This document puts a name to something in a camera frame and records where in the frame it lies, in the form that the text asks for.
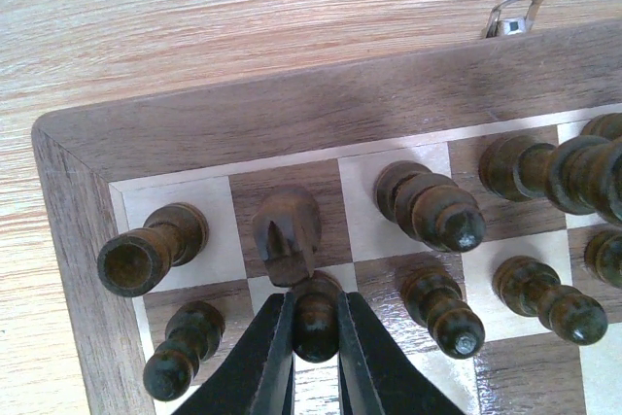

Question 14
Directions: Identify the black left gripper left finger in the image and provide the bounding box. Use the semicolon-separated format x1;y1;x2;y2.
176;293;295;414

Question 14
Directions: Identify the dark pawn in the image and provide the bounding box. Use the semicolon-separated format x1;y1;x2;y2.
291;270;342;363

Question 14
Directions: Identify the metal board clasp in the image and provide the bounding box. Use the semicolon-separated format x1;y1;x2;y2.
480;0;545;40

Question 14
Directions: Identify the dark queen piece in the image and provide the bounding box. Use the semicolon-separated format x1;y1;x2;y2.
478;113;621;225

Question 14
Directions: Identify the dark rook back left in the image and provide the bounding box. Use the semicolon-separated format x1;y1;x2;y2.
97;202;210;297

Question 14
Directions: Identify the dark pawn second row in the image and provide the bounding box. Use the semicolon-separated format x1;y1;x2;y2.
143;300;225;401
400;266;485;360
492;256;608;346

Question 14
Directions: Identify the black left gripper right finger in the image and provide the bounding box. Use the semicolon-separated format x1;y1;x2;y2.
336;293;463;414

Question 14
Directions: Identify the wooden chess board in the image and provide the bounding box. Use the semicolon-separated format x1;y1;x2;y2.
31;21;621;414

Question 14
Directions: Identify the dark knight back row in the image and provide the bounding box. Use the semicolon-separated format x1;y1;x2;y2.
252;186;322;288

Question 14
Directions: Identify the dark bishop back row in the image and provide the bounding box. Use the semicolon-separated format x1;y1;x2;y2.
373;160;486;253

